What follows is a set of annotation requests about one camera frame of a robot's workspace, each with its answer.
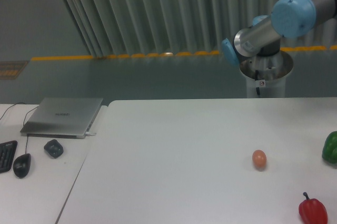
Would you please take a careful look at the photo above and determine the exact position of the brown egg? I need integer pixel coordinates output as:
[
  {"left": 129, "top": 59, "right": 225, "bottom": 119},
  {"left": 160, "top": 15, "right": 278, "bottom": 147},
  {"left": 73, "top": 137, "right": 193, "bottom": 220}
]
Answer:
[{"left": 252, "top": 150, "right": 267, "bottom": 170}]

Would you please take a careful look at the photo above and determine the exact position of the silver closed laptop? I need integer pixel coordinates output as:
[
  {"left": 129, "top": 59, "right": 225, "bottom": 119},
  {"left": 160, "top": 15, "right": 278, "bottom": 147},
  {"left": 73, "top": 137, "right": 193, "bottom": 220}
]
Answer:
[{"left": 21, "top": 98, "right": 103, "bottom": 139}]

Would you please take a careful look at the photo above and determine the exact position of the green bell pepper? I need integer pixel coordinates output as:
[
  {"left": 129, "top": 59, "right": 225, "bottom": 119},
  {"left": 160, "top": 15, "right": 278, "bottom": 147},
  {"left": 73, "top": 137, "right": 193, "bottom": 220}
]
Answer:
[{"left": 322, "top": 131, "right": 337, "bottom": 164}]

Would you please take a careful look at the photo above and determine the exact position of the grey pleated curtain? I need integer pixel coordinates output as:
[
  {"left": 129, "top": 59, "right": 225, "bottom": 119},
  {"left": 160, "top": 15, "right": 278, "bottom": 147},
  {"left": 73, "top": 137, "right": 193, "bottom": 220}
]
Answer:
[{"left": 49, "top": 0, "right": 337, "bottom": 58}]

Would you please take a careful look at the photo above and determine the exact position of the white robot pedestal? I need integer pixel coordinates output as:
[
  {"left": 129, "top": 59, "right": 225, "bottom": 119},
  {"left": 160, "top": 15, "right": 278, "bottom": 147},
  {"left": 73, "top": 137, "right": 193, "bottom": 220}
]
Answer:
[{"left": 240, "top": 51, "right": 293, "bottom": 98}]

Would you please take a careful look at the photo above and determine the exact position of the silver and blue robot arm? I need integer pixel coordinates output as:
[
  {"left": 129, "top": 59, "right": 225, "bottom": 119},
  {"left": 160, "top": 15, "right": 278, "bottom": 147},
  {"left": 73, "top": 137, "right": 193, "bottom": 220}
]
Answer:
[{"left": 221, "top": 0, "right": 336, "bottom": 65}]

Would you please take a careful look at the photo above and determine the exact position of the red bell pepper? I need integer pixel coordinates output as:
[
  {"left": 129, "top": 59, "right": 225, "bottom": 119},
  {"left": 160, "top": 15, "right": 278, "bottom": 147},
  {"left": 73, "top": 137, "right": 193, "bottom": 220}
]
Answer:
[{"left": 298, "top": 192, "right": 328, "bottom": 224}]

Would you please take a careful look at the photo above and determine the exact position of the black mouse cable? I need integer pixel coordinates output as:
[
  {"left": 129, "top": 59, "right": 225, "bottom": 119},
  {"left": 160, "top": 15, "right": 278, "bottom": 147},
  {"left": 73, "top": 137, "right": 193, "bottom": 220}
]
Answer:
[{"left": 22, "top": 105, "right": 39, "bottom": 154}]

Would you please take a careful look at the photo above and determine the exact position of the small black controller device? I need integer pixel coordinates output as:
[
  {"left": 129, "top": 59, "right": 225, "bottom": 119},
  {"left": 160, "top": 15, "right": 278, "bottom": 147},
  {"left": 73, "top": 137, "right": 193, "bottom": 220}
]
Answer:
[{"left": 44, "top": 139, "right": 64, "bottom": 159}]

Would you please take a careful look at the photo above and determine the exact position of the white usb dongle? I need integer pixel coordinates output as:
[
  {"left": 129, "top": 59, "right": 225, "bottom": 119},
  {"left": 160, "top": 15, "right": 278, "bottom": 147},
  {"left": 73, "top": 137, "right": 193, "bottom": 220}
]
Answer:
[{"left": 85, "top": 132, "right": 96, "bottom": 137}]

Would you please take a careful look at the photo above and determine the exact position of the black keyboard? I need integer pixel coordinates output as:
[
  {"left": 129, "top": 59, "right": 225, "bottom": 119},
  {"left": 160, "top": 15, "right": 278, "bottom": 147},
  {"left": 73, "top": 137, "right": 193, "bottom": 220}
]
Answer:
[{"left": 0, "top": 140, "right": 17, "bottom": 173}]

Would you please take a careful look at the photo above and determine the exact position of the black thin cable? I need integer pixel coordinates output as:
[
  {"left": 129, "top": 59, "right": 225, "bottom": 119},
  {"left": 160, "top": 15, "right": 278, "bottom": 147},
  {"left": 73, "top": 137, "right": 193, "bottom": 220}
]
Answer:
[{"left": 0, "top": 102, "right": 27, "bottom": 121}]

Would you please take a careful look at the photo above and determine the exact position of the black computer mouse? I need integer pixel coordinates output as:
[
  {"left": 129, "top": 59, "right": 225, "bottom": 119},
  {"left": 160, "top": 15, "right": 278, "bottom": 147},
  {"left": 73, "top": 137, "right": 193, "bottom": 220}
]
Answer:
[{"left": 13, "top": 153, "right": 31, "bottom": 179}]

